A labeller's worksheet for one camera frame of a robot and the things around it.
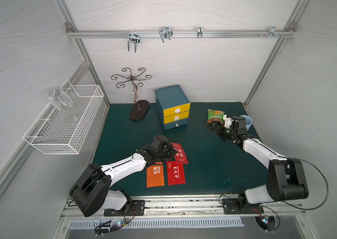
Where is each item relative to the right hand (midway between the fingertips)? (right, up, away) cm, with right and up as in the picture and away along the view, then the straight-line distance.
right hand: (212, 128), depth 89 cm
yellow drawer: (-22, +7, +7) cm, 24 cm away
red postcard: (-22, -26, -3) cm, 34 cm away
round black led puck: (+23, -45, -17) cm, 54 cm away
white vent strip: (-31, -44, -19) cm, 57 cm away
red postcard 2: (-19, -16, -5) cm, 25 cm away
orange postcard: (-34, -27, -4) cm, 44 cm away
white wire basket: (-74, 0, -22) cm, 78 cm away
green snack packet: (+7, +8, +22) cm, 25 cm away
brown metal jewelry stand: (-49, +14, +26) cm, 57 cm away
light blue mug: (+29, +4, +13) cm, 32 cm away
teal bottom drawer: (-26, +1, +12) cm, 29 cm away
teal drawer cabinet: (-23, +13, 0) cm, 27 cm away
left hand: (-19, -13, -7) cm, 24 cm away
